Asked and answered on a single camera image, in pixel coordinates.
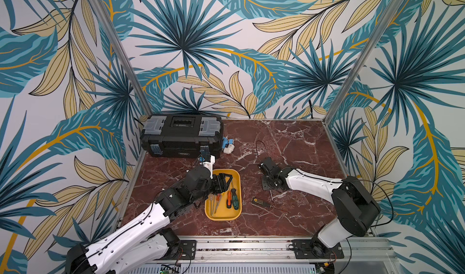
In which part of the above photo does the aluminium front rail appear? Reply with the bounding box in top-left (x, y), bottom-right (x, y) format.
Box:
top-left (179, 236), bottom-right (401, 274)

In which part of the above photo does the yellow plastic tray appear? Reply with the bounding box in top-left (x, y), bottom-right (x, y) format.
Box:
top-left (204, 169), bottom-right (242, 221)

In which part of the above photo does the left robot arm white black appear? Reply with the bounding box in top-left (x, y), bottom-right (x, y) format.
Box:
top-left (65, 162), bottom-right (233, 274)

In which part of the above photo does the yellow dotted black screwdriver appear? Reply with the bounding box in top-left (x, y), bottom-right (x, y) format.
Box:
top-left (251, 197), bottom-right (288, 213)

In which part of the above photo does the orange black handle screwdriver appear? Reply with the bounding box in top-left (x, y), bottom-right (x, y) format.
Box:
top-left (226, 190), bottom-right (233, 209)

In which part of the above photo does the green black handle screwdriver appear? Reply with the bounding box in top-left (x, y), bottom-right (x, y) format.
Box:
top-left (231, 189), bottom-right (240, 211)

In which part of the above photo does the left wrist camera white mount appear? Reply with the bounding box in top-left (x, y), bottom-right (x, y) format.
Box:
top-left (199, 146), bottom-right (216, 176)

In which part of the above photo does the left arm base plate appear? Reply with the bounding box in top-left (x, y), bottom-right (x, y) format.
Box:
top-left (151, 240), bottom-right (197, 261)

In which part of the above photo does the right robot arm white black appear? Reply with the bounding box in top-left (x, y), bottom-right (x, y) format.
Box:
top-left (259, 157), bottom-right (381, 257)

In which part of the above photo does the black plastic toolbox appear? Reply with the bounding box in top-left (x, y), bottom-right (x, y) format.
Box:
top-left (140, 114), bottom-right (224, 158)

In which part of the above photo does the white blue plug adapter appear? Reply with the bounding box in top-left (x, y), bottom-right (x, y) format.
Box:
top-left (222, 137), bottom-right (235, 154)

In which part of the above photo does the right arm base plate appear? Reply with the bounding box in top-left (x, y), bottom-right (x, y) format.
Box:
top-left (288, 239), bottom-right (345, 261)

